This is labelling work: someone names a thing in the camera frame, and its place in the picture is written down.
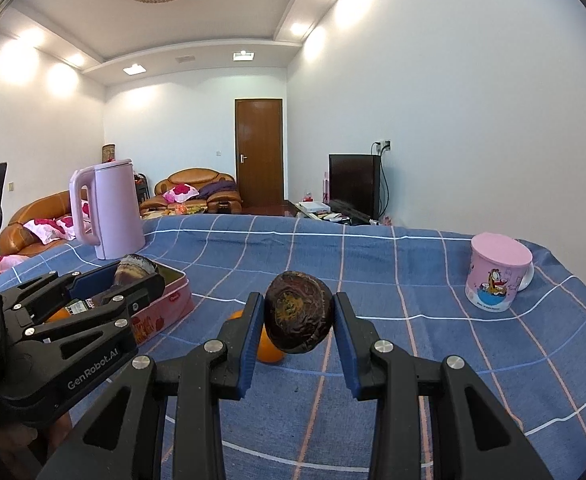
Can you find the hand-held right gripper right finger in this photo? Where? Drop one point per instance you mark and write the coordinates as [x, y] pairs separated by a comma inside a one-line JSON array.
[[347, 347]]

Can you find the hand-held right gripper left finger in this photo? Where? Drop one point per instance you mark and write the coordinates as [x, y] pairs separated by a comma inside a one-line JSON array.
[[250, 347]]

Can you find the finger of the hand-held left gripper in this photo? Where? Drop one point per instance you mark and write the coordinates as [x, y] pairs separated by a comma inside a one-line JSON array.
[[38, 292], [123, 297]]

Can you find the large orange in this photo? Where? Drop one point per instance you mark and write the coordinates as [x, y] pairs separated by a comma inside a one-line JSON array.
[[269, 350]]

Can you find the pink rectangular tin box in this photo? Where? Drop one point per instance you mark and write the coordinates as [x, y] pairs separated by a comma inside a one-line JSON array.
[[168, 305]]

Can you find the dark purple passion fruit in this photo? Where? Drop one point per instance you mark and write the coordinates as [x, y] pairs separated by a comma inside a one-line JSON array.
[[298, 310]]

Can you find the pink floral cushion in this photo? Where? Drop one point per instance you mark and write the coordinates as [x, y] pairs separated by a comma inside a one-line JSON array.
[[48, 227], [183, 191], [9, 261]]

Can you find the brown leather sofa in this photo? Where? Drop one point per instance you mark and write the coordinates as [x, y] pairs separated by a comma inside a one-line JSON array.
[[28, 220]]

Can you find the blue checked tablecloth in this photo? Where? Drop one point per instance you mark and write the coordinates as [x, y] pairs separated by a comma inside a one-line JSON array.
[[398, 285]]

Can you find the pink electric kettle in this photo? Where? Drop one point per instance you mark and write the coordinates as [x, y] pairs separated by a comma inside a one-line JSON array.
[[108, 210]]

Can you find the low table with books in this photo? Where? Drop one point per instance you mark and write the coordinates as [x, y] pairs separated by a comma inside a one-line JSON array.
[[323, 212]]

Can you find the brown leather armchair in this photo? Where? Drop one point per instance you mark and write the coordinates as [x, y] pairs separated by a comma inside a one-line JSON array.
[[195, 180]]

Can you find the purple blanket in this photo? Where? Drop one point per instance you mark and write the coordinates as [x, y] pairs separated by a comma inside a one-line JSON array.
[[218, 190]]

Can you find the pink box beside television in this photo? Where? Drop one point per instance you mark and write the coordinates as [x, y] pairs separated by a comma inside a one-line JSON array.
[[326, 190]]

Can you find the black television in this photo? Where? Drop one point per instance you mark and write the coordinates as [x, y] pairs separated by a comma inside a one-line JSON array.
[[355, 187]]

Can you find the pink cartoon mug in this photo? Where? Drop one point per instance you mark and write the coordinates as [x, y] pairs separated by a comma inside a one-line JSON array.
[[498, 272]]

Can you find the brown wooden door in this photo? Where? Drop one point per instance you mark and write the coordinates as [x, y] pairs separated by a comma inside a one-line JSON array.
[[259, 152]]

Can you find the square ceiling light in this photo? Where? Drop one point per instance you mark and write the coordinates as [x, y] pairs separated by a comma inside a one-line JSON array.
[[243, 55], [134, 68]]

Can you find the ceiling air vent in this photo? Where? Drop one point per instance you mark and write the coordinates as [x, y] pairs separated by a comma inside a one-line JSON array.
[[185, 58]]

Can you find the round ceiling spotlight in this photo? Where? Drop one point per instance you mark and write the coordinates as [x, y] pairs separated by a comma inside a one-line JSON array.
[[298, 27]]

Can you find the wall socket with plugs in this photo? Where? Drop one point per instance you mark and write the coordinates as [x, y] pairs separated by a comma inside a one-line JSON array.
[[383, 146]]

